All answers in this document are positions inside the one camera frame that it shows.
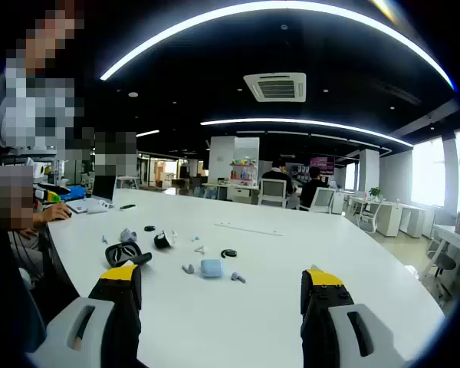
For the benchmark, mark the short curved ceiling light strip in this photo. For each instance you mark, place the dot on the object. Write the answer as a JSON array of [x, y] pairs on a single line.
[[230, 121]]

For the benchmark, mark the white partition panel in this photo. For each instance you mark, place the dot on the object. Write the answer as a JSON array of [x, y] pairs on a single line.
[[220, 161]]

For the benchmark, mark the black oval earbud case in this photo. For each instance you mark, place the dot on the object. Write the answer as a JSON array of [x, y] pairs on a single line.
[[142, 258]]

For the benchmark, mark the white table power strip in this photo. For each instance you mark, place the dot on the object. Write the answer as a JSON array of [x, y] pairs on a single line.
[[249, 229]]

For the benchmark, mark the white earbud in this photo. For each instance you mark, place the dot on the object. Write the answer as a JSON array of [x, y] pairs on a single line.
[[174, 234], [200, 249]]

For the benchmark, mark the lilac earbud case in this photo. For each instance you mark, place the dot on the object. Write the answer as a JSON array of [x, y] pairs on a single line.
[[127, 235]]

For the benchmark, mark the person's black shirt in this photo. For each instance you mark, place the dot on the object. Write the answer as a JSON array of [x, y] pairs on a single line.
[[15, 306]]

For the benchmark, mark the white game controller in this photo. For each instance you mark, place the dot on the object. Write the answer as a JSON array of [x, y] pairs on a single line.
[[97, 209]]

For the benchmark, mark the blue box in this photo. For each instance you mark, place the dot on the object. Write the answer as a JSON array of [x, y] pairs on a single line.
[[74, 191]]

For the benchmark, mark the long curved ceiling light strip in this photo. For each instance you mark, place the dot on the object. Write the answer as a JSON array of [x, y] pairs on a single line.
[[107, 73]]

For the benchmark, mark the shelf with colourful items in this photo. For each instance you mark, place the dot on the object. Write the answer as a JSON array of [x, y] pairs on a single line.
[[243, 174]]

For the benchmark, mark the purple screen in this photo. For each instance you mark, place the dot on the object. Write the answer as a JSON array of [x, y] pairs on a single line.
[[322, 163]]

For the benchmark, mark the white chest-worn device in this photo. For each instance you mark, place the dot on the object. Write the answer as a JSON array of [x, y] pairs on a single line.
[[0, 122]]

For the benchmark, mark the white table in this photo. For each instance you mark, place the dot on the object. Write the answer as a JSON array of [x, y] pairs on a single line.
[[253, 306]]

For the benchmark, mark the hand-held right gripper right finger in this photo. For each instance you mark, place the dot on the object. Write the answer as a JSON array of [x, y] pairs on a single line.
[[322, 329]]

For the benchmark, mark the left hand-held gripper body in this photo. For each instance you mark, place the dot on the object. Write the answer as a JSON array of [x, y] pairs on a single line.
[[36, 172]]

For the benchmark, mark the bright office window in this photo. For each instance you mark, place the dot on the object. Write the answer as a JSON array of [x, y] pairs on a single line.
[[429, 172]]

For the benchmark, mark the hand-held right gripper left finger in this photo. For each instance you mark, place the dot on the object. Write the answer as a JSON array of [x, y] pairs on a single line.
[[119, 314]]

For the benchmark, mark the black googly-eyed earbud case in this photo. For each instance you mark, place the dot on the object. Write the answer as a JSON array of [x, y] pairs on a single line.
[[160, 241]]

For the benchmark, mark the silver laptop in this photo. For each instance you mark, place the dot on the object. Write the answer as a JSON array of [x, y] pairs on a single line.
[[104, 188]]

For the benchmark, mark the ceiling air conditioner vent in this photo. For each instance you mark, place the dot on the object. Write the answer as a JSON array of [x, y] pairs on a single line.
[[275, 87]]

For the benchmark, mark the white mesh office chair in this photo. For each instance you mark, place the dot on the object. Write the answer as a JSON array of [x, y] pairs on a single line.
[[370, 218], [322, 199], [272, 191]]

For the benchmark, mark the light blue earbud case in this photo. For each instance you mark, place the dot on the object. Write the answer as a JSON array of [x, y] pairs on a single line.
[[212, 268]]

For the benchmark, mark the small potted plant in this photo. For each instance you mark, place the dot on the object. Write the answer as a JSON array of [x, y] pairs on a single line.
[[375, 191]]

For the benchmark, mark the lilac earbud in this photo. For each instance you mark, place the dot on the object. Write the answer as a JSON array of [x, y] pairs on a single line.
[[237, 277], [188, 268]]

